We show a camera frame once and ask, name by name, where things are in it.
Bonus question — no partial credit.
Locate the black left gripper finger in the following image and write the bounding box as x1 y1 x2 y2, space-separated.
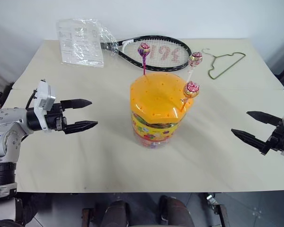
60 98 93 111
62 121 98 135

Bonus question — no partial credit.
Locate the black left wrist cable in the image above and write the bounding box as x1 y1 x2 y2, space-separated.
25 88 38 111

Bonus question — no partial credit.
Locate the orange stick lollipop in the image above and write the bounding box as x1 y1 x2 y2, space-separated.
178 80 201 112

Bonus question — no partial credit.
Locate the olive wire clothes hanger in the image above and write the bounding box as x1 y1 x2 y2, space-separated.
201 48 246 80

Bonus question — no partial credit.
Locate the black tennis racket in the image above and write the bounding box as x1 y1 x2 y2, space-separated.
99 35 192 72

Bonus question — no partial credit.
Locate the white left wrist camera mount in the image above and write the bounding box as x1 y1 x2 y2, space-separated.
34 79 57 130

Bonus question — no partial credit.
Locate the dark rounded shape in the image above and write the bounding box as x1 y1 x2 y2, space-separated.
101 200 131 227
157 195 195 227

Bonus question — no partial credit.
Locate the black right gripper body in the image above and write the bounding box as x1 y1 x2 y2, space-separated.
260 123 284 156

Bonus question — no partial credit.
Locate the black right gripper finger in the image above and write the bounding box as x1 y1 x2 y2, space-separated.
246 111 284 128
231 129 270 154

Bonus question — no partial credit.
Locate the orange lollipop display jar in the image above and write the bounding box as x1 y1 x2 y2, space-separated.
129 72 195 149

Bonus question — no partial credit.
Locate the white stick lollipop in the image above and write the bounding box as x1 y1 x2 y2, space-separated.
185 51 204 83

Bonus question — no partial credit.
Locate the metal table leg bracket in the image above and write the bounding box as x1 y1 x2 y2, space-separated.
203 192 230 227

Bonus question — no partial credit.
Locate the purple stick lollipop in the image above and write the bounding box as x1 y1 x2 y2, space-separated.
137 43 151 76

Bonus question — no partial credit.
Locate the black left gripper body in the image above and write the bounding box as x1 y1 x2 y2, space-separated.
44 102 68 132

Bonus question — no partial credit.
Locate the clear plastic bag with papers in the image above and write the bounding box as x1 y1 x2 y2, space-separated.
55 17 120 69

